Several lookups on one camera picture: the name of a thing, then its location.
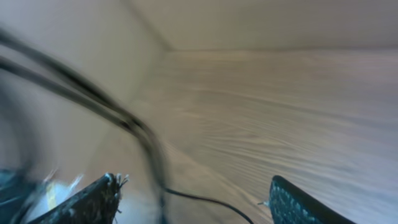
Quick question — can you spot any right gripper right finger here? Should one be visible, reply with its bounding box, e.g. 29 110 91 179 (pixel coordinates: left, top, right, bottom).
260 175 354 224

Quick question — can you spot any black USB cable bundle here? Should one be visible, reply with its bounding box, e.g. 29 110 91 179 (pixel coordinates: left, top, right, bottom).
0 27 254 224

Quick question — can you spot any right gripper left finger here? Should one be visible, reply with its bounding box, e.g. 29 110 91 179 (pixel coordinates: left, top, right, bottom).
29 173 129 224

